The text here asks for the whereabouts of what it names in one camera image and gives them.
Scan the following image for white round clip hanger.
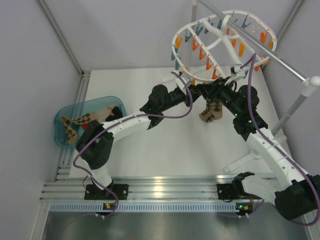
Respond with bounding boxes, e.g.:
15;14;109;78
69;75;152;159
171;10;278;84

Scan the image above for red white sock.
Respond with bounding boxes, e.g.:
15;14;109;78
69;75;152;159
82;123;89;130

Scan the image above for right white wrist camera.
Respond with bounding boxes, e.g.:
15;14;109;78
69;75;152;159
226;64;250;84

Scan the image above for perforated grey cable duct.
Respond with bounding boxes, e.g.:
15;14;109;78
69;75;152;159
50;201;253;213

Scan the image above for aluminium rail frame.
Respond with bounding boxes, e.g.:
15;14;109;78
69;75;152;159
39;71;291;202

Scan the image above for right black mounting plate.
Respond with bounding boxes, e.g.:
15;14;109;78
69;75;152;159
216;183;239;203

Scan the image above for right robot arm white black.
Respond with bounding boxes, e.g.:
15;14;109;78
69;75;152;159
197;78;320;221

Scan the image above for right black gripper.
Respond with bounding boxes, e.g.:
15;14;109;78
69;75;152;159
198;76;243;117

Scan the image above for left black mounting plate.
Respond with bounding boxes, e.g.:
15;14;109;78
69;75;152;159
84;183;129;200

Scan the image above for silver hanging rail rod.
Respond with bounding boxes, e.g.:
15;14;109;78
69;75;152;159
198;0;320;86

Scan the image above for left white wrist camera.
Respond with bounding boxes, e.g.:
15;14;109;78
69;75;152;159
174;74;191;90

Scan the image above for black mounting plate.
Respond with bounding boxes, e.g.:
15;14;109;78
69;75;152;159
84;183;129;200
216;183;239;203

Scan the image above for white rack base foot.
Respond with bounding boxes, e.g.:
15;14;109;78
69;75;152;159
223;149;262;174

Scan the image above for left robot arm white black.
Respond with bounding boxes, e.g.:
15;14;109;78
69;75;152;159
73;84;201;199

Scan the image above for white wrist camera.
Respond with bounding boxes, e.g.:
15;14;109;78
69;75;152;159
226;64;250;84
174;74;191;90

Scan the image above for beige sock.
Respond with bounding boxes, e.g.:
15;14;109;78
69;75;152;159
95;104;119;122

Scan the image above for brown checkered sock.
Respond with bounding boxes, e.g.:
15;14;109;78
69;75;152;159
59;112;96;145
199;99;223;123

